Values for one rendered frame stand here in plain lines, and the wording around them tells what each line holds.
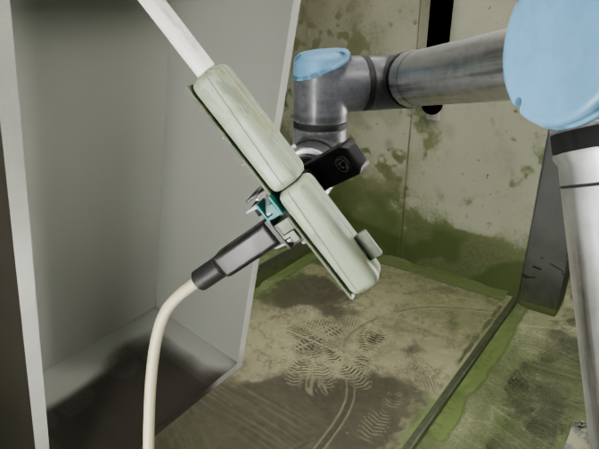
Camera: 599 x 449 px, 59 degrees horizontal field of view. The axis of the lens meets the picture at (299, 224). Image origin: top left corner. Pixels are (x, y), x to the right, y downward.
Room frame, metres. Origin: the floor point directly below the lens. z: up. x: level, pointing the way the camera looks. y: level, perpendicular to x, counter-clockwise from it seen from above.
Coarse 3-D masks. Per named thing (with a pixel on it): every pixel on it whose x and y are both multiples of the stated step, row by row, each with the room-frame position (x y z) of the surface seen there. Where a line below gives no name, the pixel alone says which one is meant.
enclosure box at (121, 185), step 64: (0, 0) 0.63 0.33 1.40; (64, 0) 1.09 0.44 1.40; (128, 0) 1.22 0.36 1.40; (192, 0) 1.28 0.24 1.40; (256, 0) 1.17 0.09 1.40; (0, 64) 0.63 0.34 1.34; (64, 64) 1.10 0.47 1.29; (128, 64) 1.23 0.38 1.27; (256, 64) 1.18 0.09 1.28; (0, 128) 0.64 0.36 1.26; (64, 128) 1.11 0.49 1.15; (128, 128) 1.25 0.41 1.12; (192, 128) 1.29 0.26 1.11; (0, 192) 0.66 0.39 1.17; (64, 192) 1.12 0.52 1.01; (128, 192) 1.27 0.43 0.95; (192, 192) 1.30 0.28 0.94; (0, 256) 0.68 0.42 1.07; (64, 256) 1.13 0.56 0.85; (128, 256) 1.30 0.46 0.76; (192, 256) 1.31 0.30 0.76; (0, 320) 0.71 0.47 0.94; (64, 320) 1.15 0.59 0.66; (128, 320) 1.33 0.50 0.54; (192, 320) 1.33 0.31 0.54; (0, 384) 0.74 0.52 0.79; (64, 384) 1.07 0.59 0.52; (128, 384) 1.10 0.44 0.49; (192, 384) 1.13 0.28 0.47; (0, 448) 0.78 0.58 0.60; (64, 448) 0.90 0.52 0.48; (128, 448) 0.92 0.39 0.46
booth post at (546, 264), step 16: (544, 160) 2.29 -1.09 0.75; (544, 176) 2.28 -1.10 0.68; (544, 192) 2.27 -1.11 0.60; (560, 192) 2.23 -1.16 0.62; (544, 208) 2.26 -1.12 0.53; (560, 208) 2.23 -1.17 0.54; (544, 224) 2.26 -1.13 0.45; (560, 224) 2.22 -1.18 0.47; (544, 240) 2.25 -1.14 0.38; (560, 240) 2.21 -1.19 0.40; (528, 256) 2.28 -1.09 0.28; (544, 256) 2.24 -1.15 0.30; (560, 256) 2.20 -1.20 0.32; (528, 272) 2.27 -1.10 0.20; (544, 272) 2.23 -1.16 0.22; (560, 272) 2.19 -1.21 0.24; (528, 288) 2.27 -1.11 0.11; (544, 288) 2.23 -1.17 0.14; (560, 288) 2.18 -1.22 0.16; (528, 304) 2.26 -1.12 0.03; (544, 304) 2.22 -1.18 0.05; (560, 304) 2.24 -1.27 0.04
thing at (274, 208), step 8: (272, 192) 0.58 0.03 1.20; (280, 192) 0.60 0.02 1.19; (264, 200) 0.60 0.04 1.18; (272, 200) 0.57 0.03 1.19; (280, 200) 0.59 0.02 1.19; (264, 208) 0.58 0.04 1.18; (272, 208) 0.57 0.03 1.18; (280, 208) 0.57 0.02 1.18; (264, 216) 0.57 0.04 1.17; (272, 216) 0.57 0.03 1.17
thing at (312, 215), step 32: (160, 0) 0.62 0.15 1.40; (192, 64) 0.61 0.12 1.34; (224, 64) 0.62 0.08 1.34; (192, 96) 0.60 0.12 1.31; (224, 96) 0.58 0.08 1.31; (224, 128) 0.59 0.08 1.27; (256, 128) 0.58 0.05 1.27; (256, 160) 0.58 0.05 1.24; (288, 160) 0.57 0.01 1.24; (288, 192) 0.57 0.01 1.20; (320, 192) 0.58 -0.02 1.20; (256, 224) 0.61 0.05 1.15; (288, 224) 0.57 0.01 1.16; (320, 224) 0.56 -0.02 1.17; (224, 256) 0.60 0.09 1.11; (256, 256) 0.59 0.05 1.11; (320, 256) 0.56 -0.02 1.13; (352, 256) 0.55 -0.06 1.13; (352, 288) 0.55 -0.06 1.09
